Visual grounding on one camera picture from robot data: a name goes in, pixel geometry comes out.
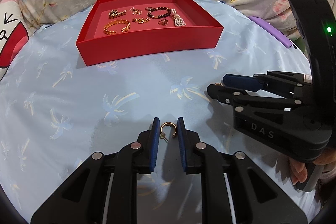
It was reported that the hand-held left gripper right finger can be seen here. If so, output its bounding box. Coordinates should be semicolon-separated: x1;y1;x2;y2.
177;117;307;224

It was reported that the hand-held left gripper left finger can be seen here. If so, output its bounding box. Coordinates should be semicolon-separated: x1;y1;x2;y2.
31;117;160;224

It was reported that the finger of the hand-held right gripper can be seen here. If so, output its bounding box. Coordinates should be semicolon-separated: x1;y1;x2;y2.
207;84;312;112
223;70;313;98

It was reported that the gold hoop earring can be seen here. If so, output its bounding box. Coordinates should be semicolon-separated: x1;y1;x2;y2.
159;122;178;142

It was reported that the white pearl bracelet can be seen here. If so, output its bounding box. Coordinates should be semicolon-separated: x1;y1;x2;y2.
172;9;186;28

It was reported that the red cardboard box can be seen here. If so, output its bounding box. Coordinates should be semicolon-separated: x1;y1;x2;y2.
76;0;224;66

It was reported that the dark bead bracelet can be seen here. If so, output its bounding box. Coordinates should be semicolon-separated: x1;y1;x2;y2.
147;6;172;19

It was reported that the gold leaf cuff bracelet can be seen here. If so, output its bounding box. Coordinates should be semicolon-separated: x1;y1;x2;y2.
104;19;131;35

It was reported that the gold wrist watch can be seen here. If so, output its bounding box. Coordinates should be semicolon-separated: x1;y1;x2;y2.
109;9;127;19

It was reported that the person's right hand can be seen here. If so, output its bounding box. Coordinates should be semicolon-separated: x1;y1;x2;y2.
289;148;336;185

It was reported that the purple plastic strip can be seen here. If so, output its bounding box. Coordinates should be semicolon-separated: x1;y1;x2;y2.
248;16;294;48

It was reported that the cat face pillow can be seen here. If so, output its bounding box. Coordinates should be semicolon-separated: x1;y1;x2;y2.
0;0;29;82

